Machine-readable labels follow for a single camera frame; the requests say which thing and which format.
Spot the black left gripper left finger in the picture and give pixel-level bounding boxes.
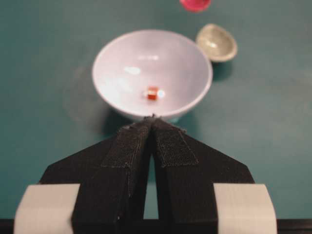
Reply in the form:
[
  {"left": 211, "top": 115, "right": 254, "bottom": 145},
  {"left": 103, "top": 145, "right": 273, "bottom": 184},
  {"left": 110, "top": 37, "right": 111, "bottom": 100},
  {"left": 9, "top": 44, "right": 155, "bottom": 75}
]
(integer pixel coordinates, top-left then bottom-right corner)
[{"left": 39, "top": 117, "right": 153, "bottom": 234}]

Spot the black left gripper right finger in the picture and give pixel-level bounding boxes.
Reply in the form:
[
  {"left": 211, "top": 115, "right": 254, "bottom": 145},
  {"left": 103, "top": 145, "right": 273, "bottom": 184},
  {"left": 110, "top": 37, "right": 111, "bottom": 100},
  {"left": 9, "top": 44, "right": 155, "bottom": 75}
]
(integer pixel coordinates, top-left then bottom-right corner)
[{"left": 151, "top": 119, "right": 254, "bottom": 226}]

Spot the small red cube block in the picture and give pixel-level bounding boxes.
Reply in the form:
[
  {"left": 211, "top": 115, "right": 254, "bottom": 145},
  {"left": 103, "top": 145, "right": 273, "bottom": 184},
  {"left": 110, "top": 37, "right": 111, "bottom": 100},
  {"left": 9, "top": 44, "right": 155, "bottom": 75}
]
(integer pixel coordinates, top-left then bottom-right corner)
[{"left": 147, "top": 86, "right": 159, "bottom": 100}]

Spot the pink plastic soup spoon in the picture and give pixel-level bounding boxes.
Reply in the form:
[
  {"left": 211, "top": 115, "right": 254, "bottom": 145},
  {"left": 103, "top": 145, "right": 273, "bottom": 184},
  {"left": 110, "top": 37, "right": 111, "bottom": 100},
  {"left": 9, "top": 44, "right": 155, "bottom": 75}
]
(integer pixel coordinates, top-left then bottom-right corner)
[{"left": 179, "top": 0, "right": 212, "bottom": 13}]

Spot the white round bowl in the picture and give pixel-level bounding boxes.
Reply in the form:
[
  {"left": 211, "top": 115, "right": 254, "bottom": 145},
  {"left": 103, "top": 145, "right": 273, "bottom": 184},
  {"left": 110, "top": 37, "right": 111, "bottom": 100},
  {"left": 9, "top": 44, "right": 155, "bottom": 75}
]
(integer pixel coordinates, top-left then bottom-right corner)
[{"left": 92, "top": 30, "right": 213, "bottom": 122}]

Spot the speckled ceramic spoon rest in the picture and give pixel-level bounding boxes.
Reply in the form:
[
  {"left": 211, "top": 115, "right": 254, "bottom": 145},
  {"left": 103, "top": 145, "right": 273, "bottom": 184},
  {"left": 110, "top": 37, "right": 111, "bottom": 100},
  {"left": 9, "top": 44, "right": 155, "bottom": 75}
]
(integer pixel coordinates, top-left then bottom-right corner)
[{"left": 195, "top": 23, "right": 238, "bottom": 63}]

